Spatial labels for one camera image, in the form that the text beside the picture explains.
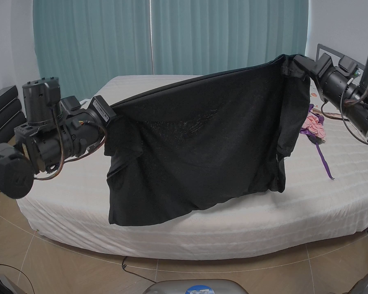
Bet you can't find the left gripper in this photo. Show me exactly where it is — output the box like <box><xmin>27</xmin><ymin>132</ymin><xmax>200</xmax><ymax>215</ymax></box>
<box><xmin>60</xmin><ymin>95</ymin><xmax>117</xmax><ymax>160</ymax></box>

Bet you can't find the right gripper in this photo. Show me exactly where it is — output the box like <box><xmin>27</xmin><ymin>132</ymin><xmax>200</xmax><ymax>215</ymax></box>
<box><xmin>314</xmin><ymin>54</ymin><xmax>355</xmax><ymax>105</ymax></box>

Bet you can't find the pile of clothes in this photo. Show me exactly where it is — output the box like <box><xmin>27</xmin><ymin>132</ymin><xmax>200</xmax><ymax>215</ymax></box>
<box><xmin>300</xmin><ymin>103</ymin><xmax>335</xmax><ymax>180</ymax></box>

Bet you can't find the black T-shirt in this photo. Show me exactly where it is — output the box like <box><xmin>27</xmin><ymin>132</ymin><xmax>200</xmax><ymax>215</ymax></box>
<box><xmin>104</xmin><ymin>53</ymin><xmax>311</xmax><ymax>227</ymax></box>

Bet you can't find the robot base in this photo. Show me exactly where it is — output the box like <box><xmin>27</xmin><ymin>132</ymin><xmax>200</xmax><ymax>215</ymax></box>
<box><xmin>142</xmin><ymin>280</ymin><xmax>249</xmax><ymax>294</ymax></box>

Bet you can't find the bed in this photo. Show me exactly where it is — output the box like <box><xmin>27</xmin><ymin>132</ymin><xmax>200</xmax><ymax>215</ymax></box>
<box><xmin>17</xmin><ymin>43</ymin><xmax>368</xmax><ymax>261</ymax></box>

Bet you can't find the black chest of drawers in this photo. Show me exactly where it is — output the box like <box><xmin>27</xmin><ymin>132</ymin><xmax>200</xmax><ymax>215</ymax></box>
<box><xmin>0</xmin><ymin>85</ymin><xmax>28</xmax><ymax>146</ymax></box>

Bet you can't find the blue-green curtain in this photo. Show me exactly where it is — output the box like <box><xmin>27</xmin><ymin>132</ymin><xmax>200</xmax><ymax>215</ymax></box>
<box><xmin>33</xmin><ymin>0</ymin><xmax>154</xmax><ymax>95</ymax></box>
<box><xmin>151</xmin><ymin>0</ymin><xmax>309</xmax><ymax>76</ymax></box>

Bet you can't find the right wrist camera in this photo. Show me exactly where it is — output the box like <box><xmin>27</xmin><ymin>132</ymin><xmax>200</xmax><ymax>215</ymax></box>
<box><xmin>338</xmin><ymin>55</ymin><xmax>358</xmax><ymax>73</ymax></box>

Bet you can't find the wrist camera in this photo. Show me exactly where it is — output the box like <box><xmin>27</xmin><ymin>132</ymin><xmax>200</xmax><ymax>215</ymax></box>
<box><xmin>338</xmin><ymin>55</ymin><xmax>358</xmax><ymax>73</ymax></box>
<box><xmin>61</xmin><ymin>96</ymin><xmax>82</xmax><ymax>116</ymax></box>

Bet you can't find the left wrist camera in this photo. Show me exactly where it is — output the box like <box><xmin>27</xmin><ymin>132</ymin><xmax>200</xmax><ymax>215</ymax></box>
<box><xmin>61</xmin><ymin>96</ymin><xmax>82</xmax><ymax>116</ymax></box>

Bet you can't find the black cable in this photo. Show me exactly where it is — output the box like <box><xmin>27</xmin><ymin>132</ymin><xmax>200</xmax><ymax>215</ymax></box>
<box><xmin>121</xmin><ymin>256</ymin><xmax>157</xmax><ymax>283</ymax></box>

